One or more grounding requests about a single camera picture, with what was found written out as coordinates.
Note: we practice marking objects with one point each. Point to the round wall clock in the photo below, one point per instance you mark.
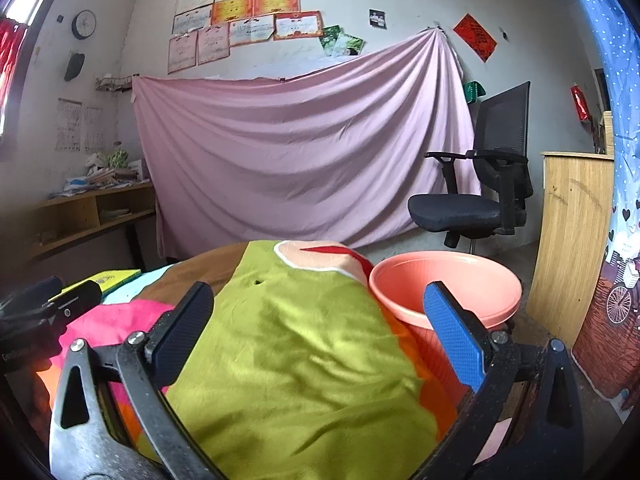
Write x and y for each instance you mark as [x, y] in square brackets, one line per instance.
[84, 24]

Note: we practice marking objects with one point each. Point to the small portrait photo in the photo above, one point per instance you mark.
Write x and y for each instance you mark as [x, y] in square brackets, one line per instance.
[377, 18]

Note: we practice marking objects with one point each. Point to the white cardboard box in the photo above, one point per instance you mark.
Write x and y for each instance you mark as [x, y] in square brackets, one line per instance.
[139, 170]

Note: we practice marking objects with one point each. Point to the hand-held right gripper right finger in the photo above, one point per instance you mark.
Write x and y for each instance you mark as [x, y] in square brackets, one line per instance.
[452, 335]

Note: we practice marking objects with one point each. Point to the black office chair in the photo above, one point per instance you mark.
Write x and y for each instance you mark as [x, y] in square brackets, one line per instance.
[450, 212]

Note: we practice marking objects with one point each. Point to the green landscape photo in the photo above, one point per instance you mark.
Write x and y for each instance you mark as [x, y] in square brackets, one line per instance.
[351, 46]
[329, 39]

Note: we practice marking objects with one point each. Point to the yellow book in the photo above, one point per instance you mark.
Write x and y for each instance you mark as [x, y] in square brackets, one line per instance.
[110, 280]

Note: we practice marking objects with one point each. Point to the red hanging packet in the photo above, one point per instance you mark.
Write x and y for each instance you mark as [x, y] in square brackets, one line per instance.
[580, 102]

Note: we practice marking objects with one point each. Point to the red diamond paper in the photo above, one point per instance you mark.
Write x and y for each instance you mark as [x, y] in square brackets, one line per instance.
[475, 37]

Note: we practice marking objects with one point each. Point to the wall calendar sheet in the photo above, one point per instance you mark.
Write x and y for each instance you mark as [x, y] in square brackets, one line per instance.
[68, 125]
[93, 129]

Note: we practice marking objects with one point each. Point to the pile of papers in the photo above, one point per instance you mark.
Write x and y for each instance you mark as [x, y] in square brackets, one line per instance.
[100, 180]

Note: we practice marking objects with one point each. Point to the stack of shelf booklets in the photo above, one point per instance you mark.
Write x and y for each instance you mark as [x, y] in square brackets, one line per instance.
[115, 215]

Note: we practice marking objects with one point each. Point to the salmon plastic bin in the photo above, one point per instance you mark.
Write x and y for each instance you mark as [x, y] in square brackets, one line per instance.
[450, 280]

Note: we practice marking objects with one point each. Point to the wooden cabinet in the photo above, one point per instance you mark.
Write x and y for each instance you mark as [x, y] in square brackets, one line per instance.
[570, 245]

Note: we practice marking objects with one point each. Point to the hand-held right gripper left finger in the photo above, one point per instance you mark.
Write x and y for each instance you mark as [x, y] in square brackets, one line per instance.
[182, 330]

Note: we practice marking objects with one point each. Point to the pink hanging sheet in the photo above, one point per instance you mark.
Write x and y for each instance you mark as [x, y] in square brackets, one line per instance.
[300, 160]

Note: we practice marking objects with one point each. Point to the green hanging bag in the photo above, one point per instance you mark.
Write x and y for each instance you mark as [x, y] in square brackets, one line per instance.
[473, 91]

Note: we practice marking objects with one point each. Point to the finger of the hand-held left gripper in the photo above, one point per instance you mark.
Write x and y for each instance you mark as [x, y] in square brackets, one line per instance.
[30, 297]
[75, 302]

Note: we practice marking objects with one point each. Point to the green patterned bag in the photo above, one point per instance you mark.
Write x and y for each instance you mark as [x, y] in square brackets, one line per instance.
[119, 157]

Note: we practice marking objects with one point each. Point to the group of wall certificates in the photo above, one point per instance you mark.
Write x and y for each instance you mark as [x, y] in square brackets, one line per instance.
[250, 15]

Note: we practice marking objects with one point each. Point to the red window decoration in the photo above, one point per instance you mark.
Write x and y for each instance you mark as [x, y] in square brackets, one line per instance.
[11, 55]

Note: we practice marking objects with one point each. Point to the wooden desk shelf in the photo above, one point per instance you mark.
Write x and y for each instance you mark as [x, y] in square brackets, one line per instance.
[75, 215]

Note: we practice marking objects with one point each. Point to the colourful patchwork blanket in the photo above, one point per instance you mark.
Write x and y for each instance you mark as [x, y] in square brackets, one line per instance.
[300, 360]

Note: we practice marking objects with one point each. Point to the printed blue curtain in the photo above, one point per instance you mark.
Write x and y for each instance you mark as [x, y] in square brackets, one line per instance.
[620, 310]

